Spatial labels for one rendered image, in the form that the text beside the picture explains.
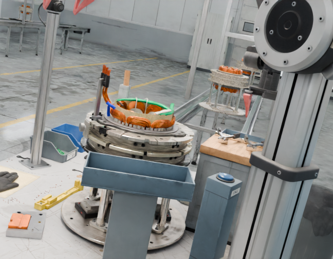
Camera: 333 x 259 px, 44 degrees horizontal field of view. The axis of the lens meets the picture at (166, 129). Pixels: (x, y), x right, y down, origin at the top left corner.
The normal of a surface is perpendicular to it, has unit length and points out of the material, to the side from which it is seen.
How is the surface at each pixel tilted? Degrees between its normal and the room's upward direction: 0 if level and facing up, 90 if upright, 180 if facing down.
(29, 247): 0
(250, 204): 90
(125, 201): 90
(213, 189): 90
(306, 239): 93
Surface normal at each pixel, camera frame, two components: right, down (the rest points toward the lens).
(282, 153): -0.78, 0.01
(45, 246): 0.19, -0.95
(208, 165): -0.34, 0.17
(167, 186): 0.07, 0.26
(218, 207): -0.57, 0.10
